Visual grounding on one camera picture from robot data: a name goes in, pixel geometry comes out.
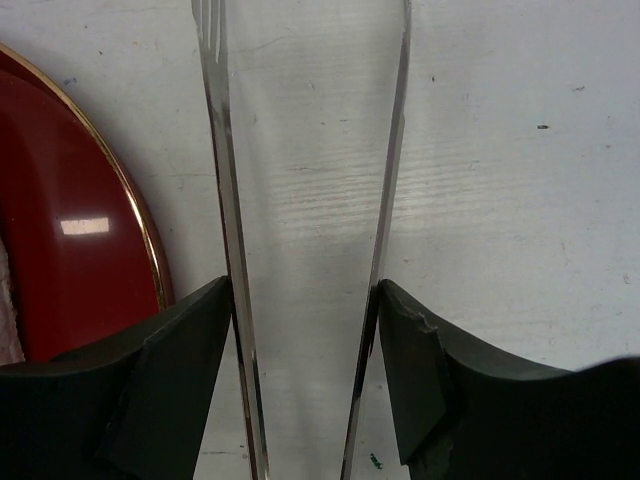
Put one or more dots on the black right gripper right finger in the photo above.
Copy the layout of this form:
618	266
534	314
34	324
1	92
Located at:
465	409

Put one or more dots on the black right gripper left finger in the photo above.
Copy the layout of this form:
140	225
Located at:
133	405

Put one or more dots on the long toasted bread roll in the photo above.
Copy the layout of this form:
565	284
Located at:
10	346

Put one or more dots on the metal serving tongs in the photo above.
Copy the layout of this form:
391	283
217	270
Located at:
211	29

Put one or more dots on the dark red round plate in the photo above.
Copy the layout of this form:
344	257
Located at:
85	258

